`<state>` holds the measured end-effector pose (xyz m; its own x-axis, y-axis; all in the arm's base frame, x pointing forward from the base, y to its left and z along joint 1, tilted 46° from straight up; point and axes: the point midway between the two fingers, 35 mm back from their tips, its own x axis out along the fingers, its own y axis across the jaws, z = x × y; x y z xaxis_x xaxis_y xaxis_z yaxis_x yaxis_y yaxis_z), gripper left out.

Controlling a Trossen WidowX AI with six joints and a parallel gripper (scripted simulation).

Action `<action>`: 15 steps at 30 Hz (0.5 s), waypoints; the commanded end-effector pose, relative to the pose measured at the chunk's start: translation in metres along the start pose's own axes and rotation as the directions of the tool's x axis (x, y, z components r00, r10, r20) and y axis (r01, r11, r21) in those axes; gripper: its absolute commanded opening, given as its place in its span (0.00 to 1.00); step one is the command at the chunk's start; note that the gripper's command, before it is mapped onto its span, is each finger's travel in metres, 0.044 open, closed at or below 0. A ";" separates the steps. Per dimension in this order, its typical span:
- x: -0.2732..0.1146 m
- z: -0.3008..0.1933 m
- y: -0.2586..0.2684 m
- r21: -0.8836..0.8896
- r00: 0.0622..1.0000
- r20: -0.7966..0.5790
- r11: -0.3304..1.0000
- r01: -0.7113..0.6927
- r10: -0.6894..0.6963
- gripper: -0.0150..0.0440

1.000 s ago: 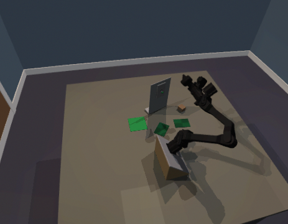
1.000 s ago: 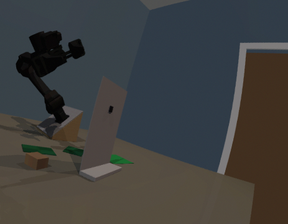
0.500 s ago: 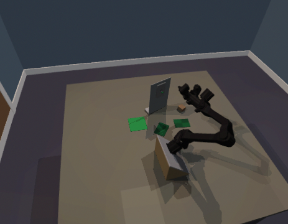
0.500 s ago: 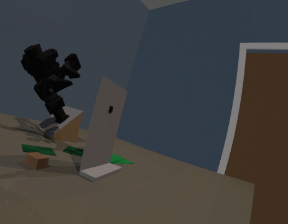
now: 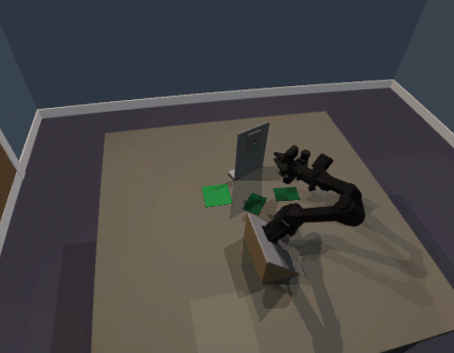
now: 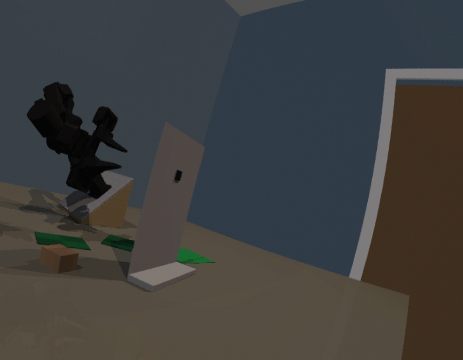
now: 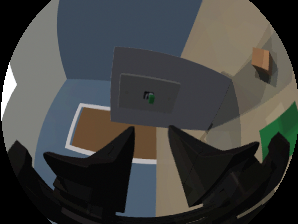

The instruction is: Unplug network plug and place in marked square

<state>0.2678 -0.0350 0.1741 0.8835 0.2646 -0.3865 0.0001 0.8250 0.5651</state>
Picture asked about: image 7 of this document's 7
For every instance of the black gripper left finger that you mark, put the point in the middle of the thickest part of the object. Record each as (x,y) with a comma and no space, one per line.
(106,171)

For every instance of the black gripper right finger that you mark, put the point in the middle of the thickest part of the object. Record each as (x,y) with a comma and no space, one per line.
(201,166)

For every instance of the brown cube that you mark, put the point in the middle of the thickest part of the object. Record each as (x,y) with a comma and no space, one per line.
(262,61)

